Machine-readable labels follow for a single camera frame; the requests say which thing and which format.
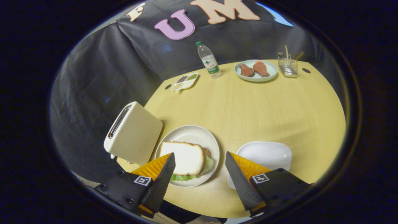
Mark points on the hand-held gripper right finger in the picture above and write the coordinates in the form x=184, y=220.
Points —
x=241, y=186

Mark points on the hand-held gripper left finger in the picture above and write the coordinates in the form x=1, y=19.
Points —
x=160, y=189

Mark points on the green lettuce leaf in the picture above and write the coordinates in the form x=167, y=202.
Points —
x=209, y=165

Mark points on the toasted bread slice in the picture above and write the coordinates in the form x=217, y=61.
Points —
x=186, y=157

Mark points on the rounded square white plate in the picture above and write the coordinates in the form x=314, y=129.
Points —
x=267, y=154

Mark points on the bread slice with brown crust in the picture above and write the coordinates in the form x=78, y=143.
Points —
x=207, y=152

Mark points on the white toaster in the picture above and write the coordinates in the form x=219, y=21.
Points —
x=136, y=137

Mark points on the round white plate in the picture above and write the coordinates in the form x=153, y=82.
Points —
x=189, y=133

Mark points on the white divided bean tray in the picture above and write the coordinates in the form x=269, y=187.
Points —
x=186, y=82

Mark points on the dark brown meat piece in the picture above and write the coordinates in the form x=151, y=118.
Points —
x=247, y=71

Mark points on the reddish brown meat piece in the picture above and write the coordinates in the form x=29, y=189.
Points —
x=261, y=69

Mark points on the light blue plate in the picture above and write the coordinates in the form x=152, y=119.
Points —
x=270, y=70

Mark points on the clear water bottle green cap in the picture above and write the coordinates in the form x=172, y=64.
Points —
x=210, y=62

